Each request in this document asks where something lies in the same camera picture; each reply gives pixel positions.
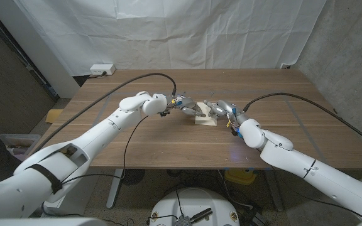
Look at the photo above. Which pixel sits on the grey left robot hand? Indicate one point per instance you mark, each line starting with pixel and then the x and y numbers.
pixel 185 103

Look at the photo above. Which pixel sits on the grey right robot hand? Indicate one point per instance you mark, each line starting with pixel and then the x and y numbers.
pixel 228 110

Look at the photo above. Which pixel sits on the cream paper envelope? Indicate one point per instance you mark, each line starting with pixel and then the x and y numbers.
pixel 206 121

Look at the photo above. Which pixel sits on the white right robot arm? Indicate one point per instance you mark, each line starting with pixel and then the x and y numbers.
pixel 310 169

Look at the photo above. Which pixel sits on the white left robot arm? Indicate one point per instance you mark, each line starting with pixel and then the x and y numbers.
pixel 90 147

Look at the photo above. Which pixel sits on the yellow object under table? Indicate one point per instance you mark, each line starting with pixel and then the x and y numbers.
pixel 239 177

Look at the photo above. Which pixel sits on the white wrinkled backdrop sheet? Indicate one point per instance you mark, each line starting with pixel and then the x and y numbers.
pixel 168 31

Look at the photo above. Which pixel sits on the black round floor object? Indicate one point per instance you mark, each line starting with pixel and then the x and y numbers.
pixel 135 177

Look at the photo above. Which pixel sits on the white power strip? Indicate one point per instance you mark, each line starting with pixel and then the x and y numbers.
pixel 102 69

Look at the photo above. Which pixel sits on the grey table leg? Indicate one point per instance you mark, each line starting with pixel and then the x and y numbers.
pixel 275 191

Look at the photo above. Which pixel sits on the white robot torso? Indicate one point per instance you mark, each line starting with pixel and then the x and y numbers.
pixel 193 204

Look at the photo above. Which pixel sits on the white table leg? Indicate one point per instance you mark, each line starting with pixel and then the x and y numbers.
pixel 117 185

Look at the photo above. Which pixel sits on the tan cardboard piece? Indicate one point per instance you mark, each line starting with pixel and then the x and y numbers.
pixel 54 116

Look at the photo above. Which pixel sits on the clear plastic storage bin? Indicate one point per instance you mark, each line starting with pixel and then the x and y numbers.
pixel 27 139

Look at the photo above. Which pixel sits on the small white wall outlet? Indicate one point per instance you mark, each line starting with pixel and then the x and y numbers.
pixel 285 66

